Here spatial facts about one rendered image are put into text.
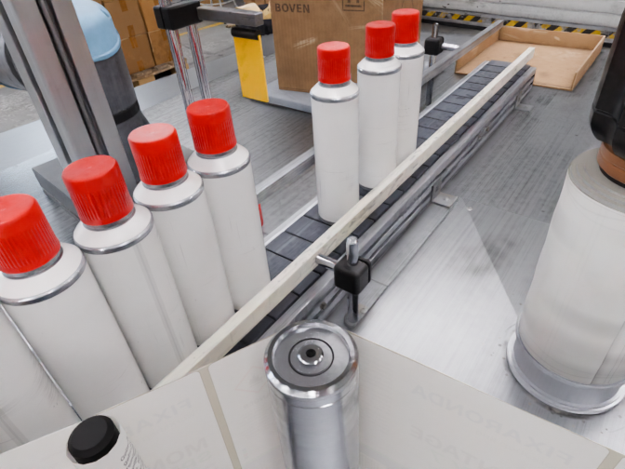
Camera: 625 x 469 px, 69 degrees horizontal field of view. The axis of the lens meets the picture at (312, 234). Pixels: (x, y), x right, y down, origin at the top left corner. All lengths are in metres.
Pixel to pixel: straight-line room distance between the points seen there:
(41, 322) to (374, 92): 0.41
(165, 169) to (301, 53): 0.71
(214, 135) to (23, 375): 0.20
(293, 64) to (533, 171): 0.53
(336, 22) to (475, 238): 0.56
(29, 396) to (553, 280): 0.34
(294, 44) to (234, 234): 0.68
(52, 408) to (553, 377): 0.35
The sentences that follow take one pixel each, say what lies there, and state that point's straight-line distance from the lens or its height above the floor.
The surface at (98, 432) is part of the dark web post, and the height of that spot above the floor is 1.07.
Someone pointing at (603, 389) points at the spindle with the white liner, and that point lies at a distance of 0.40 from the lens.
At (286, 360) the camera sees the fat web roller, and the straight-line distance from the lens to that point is 0.19.
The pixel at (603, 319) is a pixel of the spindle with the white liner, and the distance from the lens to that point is 0.35.
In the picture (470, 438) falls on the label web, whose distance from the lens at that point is 0.21.
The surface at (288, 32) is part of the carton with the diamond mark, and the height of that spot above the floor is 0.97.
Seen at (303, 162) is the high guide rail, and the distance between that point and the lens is 0.53.
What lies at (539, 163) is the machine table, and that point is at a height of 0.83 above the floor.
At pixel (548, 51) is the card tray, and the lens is 1.39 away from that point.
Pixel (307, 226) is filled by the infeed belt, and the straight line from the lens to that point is 0.56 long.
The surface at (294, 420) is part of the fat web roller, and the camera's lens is 0.19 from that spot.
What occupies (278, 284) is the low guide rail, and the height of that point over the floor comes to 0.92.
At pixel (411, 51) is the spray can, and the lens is 0.60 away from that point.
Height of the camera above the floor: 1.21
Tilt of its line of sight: 38 degrees down
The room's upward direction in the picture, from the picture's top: 5 degrees counter-clockwise
